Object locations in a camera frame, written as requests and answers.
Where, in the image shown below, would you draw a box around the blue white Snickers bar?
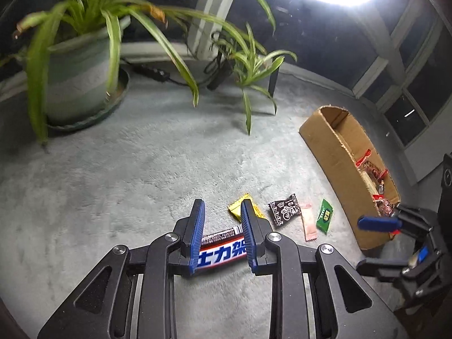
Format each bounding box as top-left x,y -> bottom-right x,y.
196,225 -> 247,270

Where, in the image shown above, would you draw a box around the red snack packets in box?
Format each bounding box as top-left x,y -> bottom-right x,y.
355,149 -> 400,217

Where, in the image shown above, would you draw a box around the yellow snack packet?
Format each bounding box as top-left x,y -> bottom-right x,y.
227,194 -> 266,223

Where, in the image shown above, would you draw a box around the dark brown patterned snack packet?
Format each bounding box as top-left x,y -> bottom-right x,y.
268,194 -> 302,227

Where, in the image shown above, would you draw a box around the brown cardboard box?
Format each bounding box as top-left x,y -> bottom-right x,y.
299,106 -> 401,251

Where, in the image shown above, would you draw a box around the green snack packet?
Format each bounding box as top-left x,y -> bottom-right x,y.
316,199 -> 333,234

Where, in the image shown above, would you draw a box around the pink snack stick packet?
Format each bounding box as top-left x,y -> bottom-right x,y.
300,204 -> 317,242

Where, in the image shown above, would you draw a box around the black light stand leg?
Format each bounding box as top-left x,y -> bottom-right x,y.
268,69 -> 279,97

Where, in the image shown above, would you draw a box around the small spider plant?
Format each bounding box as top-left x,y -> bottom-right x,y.
208,25 -> 297,133

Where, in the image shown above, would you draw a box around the dark green pot saucer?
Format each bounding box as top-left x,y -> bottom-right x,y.
47,67 -> 130,133

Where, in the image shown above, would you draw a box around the striped green plant pot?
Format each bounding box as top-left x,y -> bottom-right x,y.
25,27 -> 115,132

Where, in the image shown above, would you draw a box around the large spider plant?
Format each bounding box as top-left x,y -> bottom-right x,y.
12,0 -> 277,146

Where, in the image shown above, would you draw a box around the black power cable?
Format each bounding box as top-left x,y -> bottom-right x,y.
121,50 -> 236,92

